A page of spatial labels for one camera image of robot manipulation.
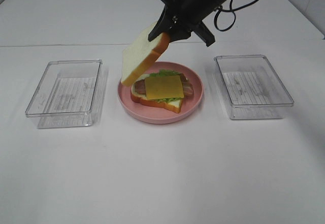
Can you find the green lettuce leaf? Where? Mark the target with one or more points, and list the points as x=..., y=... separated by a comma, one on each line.
x=160, y=72

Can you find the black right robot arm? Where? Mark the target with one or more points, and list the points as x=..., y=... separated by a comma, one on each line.
x=180, y=18

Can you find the left clear plastic tray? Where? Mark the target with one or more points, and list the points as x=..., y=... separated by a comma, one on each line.
x=69, y=94

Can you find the clear plastic tray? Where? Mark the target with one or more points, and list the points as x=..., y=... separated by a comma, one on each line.
x=251, y=88
x=69, y=94

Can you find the right clear plastic tray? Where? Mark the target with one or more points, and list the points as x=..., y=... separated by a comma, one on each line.
x=251, y=88

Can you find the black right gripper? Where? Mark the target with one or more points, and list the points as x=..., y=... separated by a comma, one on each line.
x=180, y=18

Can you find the yellow cheese slice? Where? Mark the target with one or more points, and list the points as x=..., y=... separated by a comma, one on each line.
x=163, y=88

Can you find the bacon strip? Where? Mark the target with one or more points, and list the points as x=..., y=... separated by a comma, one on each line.
x=183, y=78
x=139, y=88

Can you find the pink round plate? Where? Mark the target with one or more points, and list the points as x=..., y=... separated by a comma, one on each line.
x=159, y=115

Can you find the bread slice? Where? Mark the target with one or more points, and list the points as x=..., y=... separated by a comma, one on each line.
x=141, y=54
x=162, y=91

